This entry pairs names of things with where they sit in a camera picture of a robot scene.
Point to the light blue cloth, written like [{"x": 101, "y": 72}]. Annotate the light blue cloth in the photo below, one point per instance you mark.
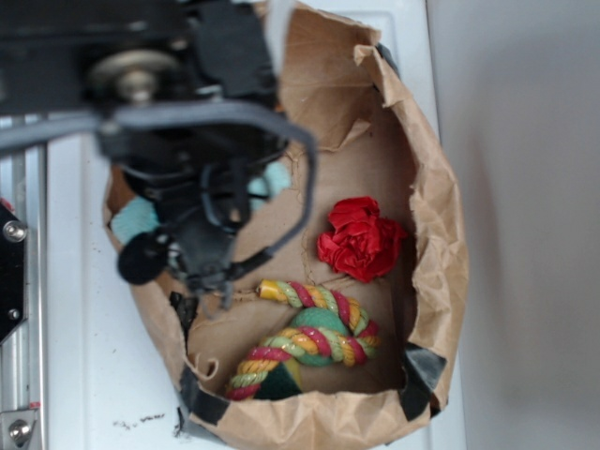
[{"x": 139, "y": 215}]

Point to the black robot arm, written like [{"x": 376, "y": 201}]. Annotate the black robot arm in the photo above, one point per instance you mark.
[{"x": 181, "y": 96}]

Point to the aluminium frame rail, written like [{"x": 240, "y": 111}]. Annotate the aluminium frame rail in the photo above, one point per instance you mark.
[{"x": 23, "y": 355}]

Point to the black metal bracket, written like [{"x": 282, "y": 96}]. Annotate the black metal bracket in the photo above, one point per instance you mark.
[{"x": 12, "y": 271}]

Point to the green rubber ball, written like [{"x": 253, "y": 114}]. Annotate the green rubber ball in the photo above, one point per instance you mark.
[{"x": 325, "y": 328}]

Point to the brown paper bag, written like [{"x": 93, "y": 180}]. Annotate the brown paper bag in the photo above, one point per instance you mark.
[{"x": 373, "y": 141}]

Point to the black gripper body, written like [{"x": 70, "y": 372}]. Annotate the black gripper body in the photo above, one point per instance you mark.
[{"x": 197, "y": 179}]

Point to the white plastic tray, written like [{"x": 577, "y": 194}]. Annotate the white plastic tray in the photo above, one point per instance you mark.
[{"x": 107, "y": 387}]

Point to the red crumpled paper ball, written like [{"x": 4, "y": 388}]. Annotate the red crumpled paper ball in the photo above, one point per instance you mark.
[{"x": 362, "y": 244}]

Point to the multicoloured rope toy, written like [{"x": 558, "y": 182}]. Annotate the multicoloured rope toy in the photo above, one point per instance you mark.
[{"x": 271, "y": 371}]

